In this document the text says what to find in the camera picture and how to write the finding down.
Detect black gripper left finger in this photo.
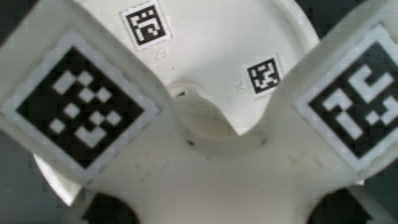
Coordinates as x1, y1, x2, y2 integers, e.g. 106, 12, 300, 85
82, 193, 140, 224

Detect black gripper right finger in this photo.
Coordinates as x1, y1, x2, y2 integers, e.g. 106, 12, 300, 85
307, 188, 373, 224

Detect white cross-shaped table base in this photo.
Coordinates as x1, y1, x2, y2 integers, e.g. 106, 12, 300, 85
0, 0, 398, 224

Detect white round table top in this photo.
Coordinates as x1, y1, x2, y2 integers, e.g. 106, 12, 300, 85
28, 0, 316, 205

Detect white cylindrical table leg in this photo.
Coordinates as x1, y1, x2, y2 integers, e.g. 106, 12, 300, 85
167, 82, 261, 141

